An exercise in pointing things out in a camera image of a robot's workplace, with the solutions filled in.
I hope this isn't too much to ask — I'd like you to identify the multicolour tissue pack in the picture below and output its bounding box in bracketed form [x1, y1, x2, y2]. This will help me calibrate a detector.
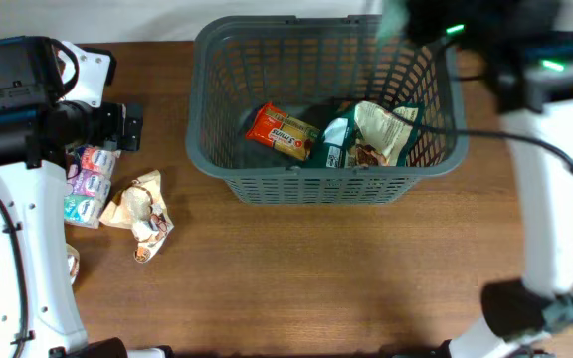
[64, 146, 121, 229]

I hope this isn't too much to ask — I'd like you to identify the green coffee bean bag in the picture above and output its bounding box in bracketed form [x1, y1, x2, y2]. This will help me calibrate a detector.
[304, 101, 424, 169]

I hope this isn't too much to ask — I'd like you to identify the orange spaghetti packet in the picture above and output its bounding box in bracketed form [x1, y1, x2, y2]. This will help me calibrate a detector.
[245, 102, 320, 161]

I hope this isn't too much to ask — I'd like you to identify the light teal small packet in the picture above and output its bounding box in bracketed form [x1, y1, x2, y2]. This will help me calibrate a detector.
[376, 0, 410, 45]

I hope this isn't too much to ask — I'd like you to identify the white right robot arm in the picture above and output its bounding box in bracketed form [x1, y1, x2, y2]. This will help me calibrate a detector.
[405, 1, 573, 357]

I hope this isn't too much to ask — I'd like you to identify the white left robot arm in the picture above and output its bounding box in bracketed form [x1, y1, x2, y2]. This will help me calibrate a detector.
[0, 36, 142, 357]

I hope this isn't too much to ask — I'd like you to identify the beige crumpled snack bag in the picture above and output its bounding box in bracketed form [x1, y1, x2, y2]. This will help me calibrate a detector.
[99, 170, 174, 264]

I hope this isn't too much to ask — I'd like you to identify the grey plastic basket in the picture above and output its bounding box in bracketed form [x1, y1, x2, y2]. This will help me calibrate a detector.
[186, 15, 468, 205]

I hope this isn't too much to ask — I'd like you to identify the brown white snack pouch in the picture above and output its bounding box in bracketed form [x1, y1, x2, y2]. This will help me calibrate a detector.
[66, 244, 80, 284]

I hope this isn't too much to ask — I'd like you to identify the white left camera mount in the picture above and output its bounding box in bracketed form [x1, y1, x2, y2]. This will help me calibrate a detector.
[62, 41, 116, 108]

